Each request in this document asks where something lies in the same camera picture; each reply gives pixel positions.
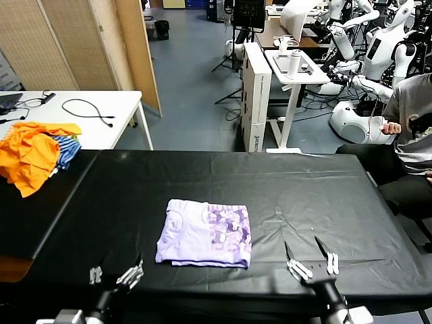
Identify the black trash bin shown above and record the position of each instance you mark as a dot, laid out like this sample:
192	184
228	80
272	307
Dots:
162	30

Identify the seated person grey shirt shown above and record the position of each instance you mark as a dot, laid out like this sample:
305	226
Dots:
415	101

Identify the black power strip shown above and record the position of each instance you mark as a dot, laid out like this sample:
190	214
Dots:
49	97

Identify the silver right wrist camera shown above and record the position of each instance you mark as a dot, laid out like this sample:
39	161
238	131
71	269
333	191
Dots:
359	317

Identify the grey tablet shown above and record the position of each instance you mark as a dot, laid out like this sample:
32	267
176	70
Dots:
281	62

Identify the black laptop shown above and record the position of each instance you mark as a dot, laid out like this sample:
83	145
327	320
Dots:
8	99

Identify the white headset on stand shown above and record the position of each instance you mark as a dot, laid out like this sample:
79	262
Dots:
283	44

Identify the small black device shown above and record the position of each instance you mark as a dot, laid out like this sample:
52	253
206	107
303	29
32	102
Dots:
307	67

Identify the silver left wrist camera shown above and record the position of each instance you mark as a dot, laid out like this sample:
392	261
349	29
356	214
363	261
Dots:
67	317

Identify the brown wooden desk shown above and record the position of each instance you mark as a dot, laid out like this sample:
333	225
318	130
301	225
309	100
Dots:
270	32

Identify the person's right hand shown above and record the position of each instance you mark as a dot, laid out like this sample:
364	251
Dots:
391	129

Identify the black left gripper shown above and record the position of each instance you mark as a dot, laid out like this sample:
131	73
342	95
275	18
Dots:
114	298

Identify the blue striped garment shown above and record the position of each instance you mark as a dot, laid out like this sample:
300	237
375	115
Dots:
69	152

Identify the wooden folding screen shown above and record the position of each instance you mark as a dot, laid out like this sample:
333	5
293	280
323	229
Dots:
67	44

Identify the black tripod stand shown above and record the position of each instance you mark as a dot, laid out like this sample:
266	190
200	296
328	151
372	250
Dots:
233	50

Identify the lavender t-shirt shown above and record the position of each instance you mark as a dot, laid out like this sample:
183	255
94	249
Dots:
189	236

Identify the black chair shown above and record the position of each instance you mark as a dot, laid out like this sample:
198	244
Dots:
422	233

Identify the black storage rack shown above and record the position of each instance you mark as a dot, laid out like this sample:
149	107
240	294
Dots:
216	10

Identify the white table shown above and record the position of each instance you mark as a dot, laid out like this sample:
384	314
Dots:
111	108

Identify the orange garment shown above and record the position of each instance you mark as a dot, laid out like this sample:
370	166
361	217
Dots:
27	155

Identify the white standing desk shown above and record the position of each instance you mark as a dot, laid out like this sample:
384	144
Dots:
314	76

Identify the person's left hand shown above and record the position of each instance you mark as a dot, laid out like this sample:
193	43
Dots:
430	177

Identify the small white robot base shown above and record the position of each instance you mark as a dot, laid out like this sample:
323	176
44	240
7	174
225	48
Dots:
234	49

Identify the white curved panel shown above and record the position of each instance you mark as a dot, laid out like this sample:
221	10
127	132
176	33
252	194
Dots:
297	20

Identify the white humanoid robot black chest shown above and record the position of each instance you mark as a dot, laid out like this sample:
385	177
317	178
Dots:
381	50

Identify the white bottle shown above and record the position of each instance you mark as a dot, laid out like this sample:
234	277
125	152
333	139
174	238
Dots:
293	64

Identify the white printed carton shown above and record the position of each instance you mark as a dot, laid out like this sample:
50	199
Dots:
6	72

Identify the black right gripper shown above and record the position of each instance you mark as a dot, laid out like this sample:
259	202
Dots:
329	293

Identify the black monitor panel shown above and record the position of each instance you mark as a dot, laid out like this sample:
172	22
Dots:
249	13

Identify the tall white cardboard box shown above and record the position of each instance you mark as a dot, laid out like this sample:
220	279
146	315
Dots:
258	101

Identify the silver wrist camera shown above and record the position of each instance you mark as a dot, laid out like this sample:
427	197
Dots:
359	317
67	317

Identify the black side table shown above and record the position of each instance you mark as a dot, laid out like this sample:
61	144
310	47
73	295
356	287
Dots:
27	222

